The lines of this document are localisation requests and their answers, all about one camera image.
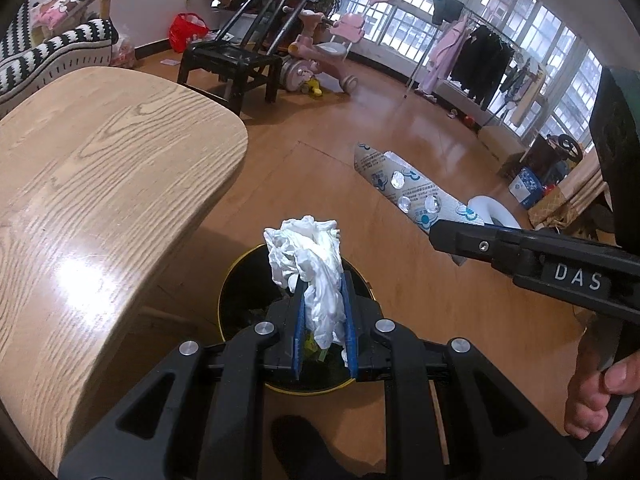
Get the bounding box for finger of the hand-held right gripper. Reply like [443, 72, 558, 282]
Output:
[428, 219, 543, 281]

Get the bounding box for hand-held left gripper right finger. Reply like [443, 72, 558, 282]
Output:
[341, 270, 588, 480]

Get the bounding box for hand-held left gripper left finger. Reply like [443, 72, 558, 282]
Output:
[57, 277, 308, 480]

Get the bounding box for black yellow-rimmed trash bin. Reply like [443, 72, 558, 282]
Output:
[217, 243, 376, 395]

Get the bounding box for white tissue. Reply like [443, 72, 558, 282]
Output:
[263, 216, 348, 351]

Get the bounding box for pill blister pack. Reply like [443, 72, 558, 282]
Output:
[354, 141, 488, 266]

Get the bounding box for person's right hand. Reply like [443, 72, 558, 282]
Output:
[564, 327, 629, 441]

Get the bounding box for yellow green wrapper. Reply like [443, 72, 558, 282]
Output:
[305, 332, 328, 363]

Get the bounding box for white round object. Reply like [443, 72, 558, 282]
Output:
[467, 195, 521, 231]

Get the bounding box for blue white box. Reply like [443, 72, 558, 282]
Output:
[509, 167, 543, 209]

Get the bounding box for beige patterned cloth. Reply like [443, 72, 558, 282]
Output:
[530, 160, 608, 231]

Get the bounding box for tan cardboard box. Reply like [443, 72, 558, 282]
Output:
[479, 126, 526, 166]

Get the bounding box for dark ride-on toy car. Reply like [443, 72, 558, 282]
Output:
[530, 134, 586, 171]

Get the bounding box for beige hanging clothes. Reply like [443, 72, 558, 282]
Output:
[510, 67, 543, 126]

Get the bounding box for black coats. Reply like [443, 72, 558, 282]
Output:
[450, 25, 516, 111]

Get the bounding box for metal clothes rack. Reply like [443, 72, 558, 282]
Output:
[402, 0, 548, 126]

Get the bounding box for pink coat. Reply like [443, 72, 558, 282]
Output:
[419, 17, 471, 93]

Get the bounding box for dark garment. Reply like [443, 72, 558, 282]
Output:
[432, 0, 466, 26]

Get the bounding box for pink children's tricycle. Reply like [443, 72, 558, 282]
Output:
[280, 0, 391, 96]

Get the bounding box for large grid window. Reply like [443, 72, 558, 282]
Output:
[345, 0, 601, 146]

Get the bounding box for black wooden chair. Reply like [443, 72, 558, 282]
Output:
[177, 0, 318, 113]

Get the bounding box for red plastic bag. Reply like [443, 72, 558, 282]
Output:
[168, 12, 211, 53]

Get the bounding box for pink plastic bag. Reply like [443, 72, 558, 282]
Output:
[110, 35, 136, 68]

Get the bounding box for black white striped sofa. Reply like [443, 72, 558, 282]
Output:
[0, 0, 120, 111]

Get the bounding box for pink printed cushion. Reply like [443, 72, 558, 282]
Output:
[32, 0, 106, 31]

